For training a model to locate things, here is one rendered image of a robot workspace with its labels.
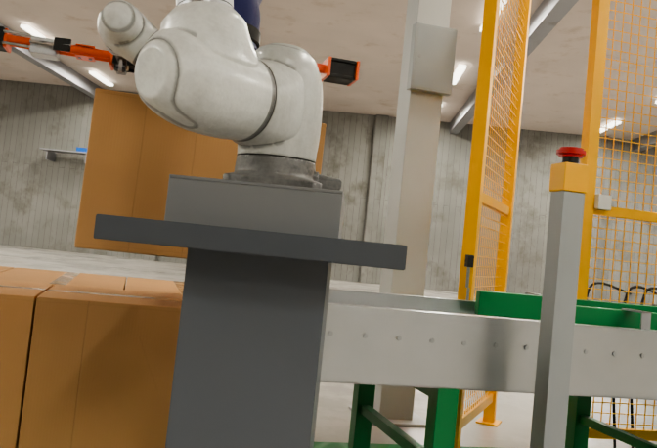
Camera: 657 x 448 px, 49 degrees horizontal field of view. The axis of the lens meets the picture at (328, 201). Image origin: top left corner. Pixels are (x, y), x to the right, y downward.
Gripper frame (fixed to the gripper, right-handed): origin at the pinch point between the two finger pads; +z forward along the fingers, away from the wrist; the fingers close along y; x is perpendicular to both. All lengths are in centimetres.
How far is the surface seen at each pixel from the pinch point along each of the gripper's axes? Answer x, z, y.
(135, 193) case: 7.6, -19.9, 37.8
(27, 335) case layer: -13, -20, 75
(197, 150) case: 21.8, -19.8, 25.0
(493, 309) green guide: 131, 22, 62
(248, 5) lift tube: 31.8, -9.2, -18.3
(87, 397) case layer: 2, -19, 89
